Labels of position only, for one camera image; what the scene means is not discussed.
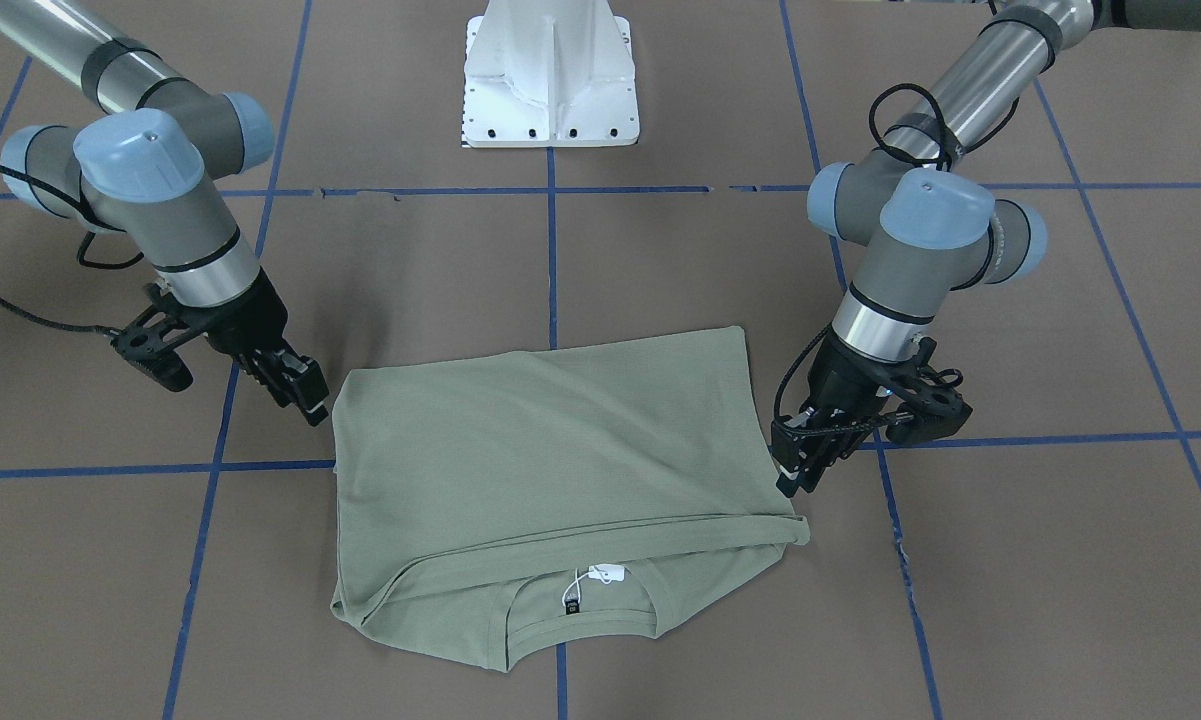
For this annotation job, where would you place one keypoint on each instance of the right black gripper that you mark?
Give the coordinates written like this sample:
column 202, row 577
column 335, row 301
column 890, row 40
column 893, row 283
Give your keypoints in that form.
column 251, row 322

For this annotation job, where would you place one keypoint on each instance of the olive green long-sleeve shirt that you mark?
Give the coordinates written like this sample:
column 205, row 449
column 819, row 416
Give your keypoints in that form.
column 469, row 491

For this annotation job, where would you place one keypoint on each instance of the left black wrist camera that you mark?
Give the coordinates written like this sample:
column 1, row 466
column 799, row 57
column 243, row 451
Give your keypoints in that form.
column 930, row 405

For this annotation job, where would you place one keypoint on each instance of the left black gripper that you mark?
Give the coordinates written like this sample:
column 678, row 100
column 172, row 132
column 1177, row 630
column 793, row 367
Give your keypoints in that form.
column 844, row 383

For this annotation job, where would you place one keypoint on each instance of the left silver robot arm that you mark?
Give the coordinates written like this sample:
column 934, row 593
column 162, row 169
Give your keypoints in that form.
column 928, row 232

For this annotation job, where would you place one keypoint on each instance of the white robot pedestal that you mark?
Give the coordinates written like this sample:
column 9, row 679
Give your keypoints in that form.
column 549, row 74

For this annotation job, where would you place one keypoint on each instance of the white shirt price tag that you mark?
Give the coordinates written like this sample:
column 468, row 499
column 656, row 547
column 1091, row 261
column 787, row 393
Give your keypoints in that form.
column 603, row 573

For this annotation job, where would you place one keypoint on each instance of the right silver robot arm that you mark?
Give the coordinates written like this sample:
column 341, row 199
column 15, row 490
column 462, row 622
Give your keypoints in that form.
column 148, row 168

